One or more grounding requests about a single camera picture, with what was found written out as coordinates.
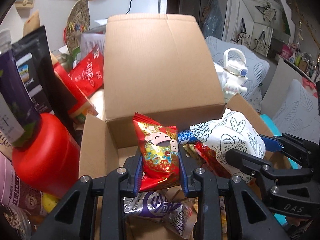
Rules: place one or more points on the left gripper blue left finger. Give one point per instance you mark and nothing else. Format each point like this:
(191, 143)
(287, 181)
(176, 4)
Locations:
(137, 172)

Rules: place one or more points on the brown cardboard box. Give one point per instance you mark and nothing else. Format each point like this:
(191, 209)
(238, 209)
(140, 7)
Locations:
(159, 66)

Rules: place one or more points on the large red snack bag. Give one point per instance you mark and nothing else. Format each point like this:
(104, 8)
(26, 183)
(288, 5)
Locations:
(209, 156)

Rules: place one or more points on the black snack pouch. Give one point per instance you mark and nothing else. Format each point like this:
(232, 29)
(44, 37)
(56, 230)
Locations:
(34, 65)

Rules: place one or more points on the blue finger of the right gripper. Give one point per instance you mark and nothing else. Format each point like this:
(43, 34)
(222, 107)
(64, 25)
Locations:
(271, 144)

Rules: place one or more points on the red plastic canister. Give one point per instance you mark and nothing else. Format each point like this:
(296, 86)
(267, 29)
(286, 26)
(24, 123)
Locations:
(50, 163)

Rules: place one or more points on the grey sofa cushion far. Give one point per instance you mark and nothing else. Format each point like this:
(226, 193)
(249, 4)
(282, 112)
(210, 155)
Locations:
(257, 68)

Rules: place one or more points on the wall intercom screen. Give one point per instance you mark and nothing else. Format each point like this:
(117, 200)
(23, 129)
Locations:
(24, 4)

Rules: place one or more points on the woven round mat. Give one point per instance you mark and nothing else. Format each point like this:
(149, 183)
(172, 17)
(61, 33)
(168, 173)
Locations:
(78, 22)

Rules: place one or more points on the white illustrated snack bag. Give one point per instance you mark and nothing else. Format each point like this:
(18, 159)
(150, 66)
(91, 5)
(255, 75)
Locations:
(232, 131)

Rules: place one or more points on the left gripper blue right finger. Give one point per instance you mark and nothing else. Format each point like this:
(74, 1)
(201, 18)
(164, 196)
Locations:
(183, 176)

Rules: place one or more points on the yellow green citrus fruit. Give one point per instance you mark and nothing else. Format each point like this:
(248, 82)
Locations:
(49, 202)

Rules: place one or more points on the white refrigerator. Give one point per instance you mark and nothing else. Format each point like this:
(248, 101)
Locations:
(101, 10)

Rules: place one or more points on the red chinese text bag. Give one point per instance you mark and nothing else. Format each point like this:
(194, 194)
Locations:
(88, 73)

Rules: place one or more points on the purple silver snack bag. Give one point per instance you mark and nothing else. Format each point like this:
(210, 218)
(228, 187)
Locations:
(178, 216)

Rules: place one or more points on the dark labelled jar on canister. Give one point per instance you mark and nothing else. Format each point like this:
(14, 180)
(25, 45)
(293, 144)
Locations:
(20, 121)

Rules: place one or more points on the small red festive snack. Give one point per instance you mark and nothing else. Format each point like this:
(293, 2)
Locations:
(159, 148)

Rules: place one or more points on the blue cylindrical snack tube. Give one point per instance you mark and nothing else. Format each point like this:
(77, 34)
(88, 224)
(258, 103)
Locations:
(186, 137)

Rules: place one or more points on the grey leaf pattern cushion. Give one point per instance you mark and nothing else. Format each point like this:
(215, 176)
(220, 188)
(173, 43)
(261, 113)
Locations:
(299, 114)

